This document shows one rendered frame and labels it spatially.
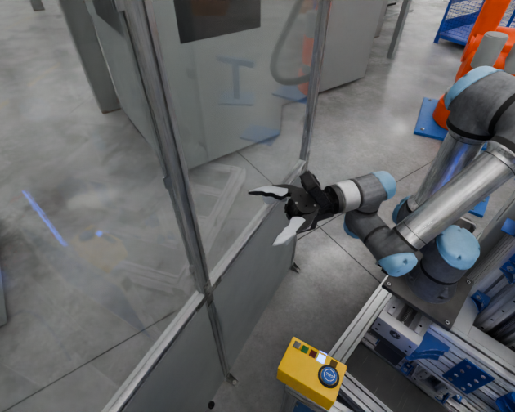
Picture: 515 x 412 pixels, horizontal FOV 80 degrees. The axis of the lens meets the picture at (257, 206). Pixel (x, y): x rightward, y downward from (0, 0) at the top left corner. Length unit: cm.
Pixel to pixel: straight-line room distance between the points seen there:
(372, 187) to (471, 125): 26
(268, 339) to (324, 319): 39
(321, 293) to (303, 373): 139
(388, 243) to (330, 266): 163
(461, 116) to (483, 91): 7
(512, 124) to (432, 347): 75
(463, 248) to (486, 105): 40
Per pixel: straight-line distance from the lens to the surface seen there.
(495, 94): 84
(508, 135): 80
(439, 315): 116
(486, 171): 79
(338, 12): 431
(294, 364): 93
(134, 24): 56
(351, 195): 75
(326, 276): 235
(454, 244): 103
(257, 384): 202
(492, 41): 388
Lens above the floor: 196
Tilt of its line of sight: 46 degrees down
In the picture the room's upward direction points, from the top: straight up
